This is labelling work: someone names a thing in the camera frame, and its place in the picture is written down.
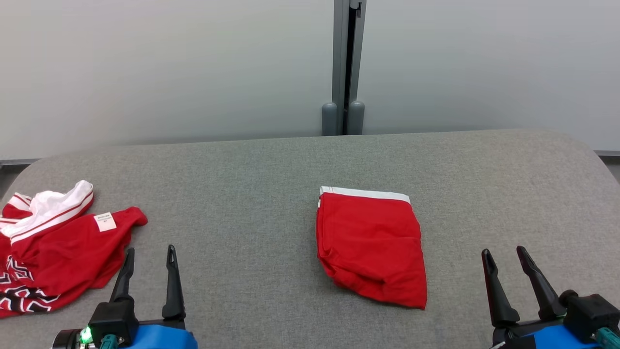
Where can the grey cylindrical partition foot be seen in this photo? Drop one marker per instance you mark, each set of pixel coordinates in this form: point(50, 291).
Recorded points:
point(356, 117)
point(329, 118)

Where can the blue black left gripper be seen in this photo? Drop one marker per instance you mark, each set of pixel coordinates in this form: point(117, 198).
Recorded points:
point(160, 337)

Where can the red shorts with white waistband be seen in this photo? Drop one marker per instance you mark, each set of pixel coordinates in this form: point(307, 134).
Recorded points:
point(373, 242)

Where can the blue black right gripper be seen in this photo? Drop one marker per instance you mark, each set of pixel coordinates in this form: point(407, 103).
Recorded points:
point(547, 337)

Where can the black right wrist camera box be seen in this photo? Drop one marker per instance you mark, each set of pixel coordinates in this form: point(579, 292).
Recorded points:
point(591, 310)

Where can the red jersey with white trim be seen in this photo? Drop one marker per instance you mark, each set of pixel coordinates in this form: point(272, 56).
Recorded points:
point(63, 252)

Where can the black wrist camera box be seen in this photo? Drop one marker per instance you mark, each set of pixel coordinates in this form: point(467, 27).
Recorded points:
point(591, 310)
point(114, 317)

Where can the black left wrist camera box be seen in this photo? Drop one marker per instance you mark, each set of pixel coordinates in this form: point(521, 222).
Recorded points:
point(114, 317)

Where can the grey partition post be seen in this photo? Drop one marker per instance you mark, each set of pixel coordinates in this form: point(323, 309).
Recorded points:
point(340, 48)

